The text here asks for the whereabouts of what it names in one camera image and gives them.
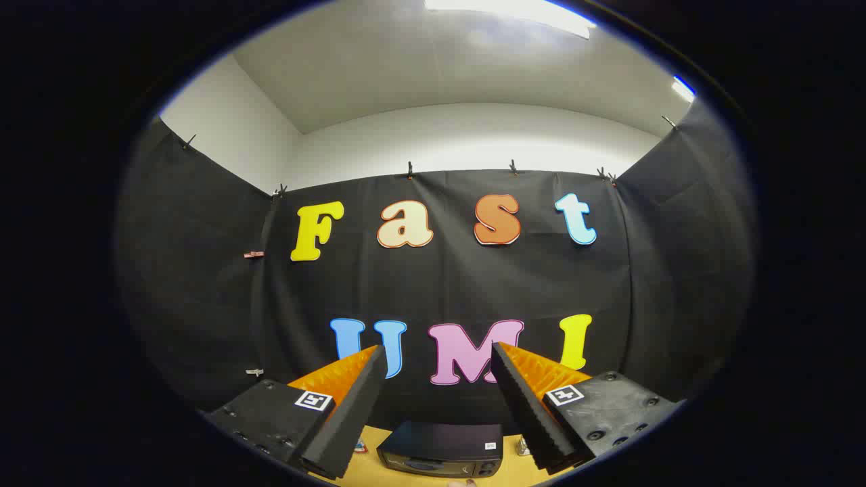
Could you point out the small ceiling light panel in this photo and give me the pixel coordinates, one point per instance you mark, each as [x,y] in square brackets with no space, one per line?
[683,88]

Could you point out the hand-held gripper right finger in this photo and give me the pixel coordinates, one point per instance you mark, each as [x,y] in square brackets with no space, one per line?
[528,416]

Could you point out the black toaster oven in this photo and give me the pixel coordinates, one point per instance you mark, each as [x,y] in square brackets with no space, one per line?
[440,446]

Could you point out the row of backdrop clamps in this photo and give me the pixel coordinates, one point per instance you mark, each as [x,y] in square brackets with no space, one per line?
[409,170]

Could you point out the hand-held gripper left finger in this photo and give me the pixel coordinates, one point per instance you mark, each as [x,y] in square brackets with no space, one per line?
[348,423]

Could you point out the large ceiling light panel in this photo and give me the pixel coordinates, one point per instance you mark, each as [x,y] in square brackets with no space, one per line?
[514,10]

